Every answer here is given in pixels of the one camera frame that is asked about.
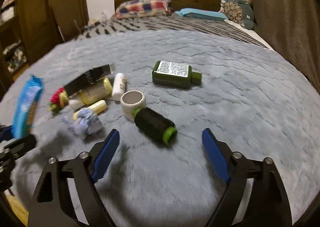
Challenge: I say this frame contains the blue snack packet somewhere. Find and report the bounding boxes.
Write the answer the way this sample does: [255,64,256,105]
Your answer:
[11,75,43,139]

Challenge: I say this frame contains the red yellow pompom scrunchie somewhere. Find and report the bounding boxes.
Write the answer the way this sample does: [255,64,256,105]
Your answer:
[49,87,68,113]

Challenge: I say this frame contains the pale yellow small bottle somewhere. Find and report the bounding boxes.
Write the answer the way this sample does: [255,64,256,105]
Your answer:
[72,100,108,120]

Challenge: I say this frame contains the white tape roll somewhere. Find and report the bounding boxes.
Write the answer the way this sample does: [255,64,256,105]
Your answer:
[120,91,146,120]

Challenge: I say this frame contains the black thread spool green ends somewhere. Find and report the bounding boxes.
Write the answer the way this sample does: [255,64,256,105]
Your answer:
[133,107,177,145]

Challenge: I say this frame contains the black rectangular tube box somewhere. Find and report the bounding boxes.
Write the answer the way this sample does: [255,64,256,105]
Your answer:
[64,64,116,96]

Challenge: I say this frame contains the white small bottle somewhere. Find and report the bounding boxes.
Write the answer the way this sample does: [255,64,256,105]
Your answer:
[111,73,126,102]

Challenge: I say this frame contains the brown wooden wardrobe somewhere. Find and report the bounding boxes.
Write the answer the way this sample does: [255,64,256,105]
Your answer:
[0,0,90,93]

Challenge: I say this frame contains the white bottle on nightstand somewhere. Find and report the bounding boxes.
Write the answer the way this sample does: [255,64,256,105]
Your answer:
[100,11,107,22]

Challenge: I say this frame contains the grey fluffy blanket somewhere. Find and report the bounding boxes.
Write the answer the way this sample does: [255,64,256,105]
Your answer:
[1,31,319,226]

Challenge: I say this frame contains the green flat bottle white label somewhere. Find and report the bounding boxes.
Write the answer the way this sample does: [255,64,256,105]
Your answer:
[152,60,202,89]

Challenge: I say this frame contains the black grey zigzag bedsheet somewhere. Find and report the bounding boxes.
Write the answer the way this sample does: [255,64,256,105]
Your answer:
[74,14,272,49]

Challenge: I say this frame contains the plaid pillow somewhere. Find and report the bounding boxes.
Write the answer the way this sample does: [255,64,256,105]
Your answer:
[112,0,172,19]

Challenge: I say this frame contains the brown curtain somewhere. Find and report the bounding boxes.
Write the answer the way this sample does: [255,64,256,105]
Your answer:
[253,0,319,90]

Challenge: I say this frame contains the blue pillow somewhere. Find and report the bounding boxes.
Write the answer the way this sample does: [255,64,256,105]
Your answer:
[175,8,228,21]

